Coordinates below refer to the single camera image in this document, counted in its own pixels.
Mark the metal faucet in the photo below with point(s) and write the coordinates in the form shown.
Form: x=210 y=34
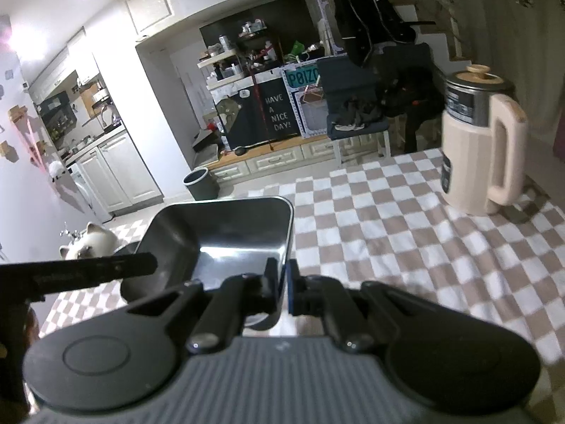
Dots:
x=70 y=232

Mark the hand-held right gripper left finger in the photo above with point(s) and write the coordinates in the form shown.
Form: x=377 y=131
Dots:
x=274 y=287

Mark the beige electric kettle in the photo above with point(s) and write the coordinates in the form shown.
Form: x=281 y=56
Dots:
x=468 y=163

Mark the cluttered storage shelf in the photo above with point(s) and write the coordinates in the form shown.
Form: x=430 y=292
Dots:
x=225 y=70

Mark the rectangular steel dish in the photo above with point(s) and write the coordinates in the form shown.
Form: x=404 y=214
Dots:
x=220 y=229

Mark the black round object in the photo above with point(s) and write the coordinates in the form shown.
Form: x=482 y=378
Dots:
x=242 y=150

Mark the cat-shaped ceramic container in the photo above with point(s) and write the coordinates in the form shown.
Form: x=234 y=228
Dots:
x=95 y=240

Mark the low white drawer cabinet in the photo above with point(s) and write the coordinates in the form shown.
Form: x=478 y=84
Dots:
x=273 y=161

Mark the white-framed chair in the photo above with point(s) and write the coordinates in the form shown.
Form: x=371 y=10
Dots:
x=344 y=84

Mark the white kitchen cabinet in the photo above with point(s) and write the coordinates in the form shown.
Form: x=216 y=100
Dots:
x=119 y=172

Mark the dark grey trash bin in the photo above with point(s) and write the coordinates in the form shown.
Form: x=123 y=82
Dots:
x=203 y=187

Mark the black jacket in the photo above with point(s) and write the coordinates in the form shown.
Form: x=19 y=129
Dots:
x=362 y=13

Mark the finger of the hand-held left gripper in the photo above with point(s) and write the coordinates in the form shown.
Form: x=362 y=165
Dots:
x=88 y=269

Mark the black sign board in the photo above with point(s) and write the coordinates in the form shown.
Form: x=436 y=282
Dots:
x=278 y=115

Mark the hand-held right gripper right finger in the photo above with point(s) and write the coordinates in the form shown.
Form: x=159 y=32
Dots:
x=291 y=291

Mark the checkered tablecloth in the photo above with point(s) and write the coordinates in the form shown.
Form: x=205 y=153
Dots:
x=397 y=251

